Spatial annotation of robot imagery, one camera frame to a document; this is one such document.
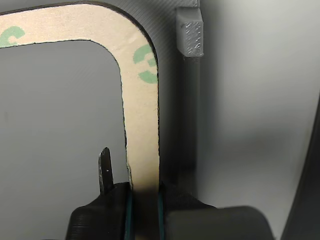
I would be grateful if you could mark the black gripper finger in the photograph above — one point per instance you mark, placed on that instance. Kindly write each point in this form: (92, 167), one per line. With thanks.
(212, 225)
(100, 220)

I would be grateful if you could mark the gray flat mat plate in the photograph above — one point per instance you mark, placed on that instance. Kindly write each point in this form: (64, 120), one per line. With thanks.
(307, 200)

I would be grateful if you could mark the gray plastic box tray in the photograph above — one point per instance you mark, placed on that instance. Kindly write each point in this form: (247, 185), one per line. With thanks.
(62, 112)

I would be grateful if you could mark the beige tape-backed rectangular frame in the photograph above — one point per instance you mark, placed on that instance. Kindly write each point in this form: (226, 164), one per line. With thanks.
(140, 112)

